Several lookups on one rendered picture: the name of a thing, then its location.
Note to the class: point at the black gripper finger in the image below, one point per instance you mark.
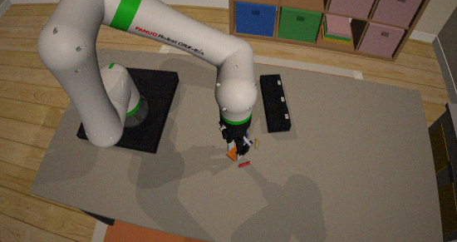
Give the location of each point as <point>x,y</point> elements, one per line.
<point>230,141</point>
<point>241,146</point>

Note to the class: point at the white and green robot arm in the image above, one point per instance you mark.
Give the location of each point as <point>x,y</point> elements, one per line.
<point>67,47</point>

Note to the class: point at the black rack of bins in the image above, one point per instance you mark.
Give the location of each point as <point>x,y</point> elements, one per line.
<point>278,116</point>

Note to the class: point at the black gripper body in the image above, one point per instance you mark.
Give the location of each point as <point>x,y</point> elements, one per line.
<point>241,135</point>

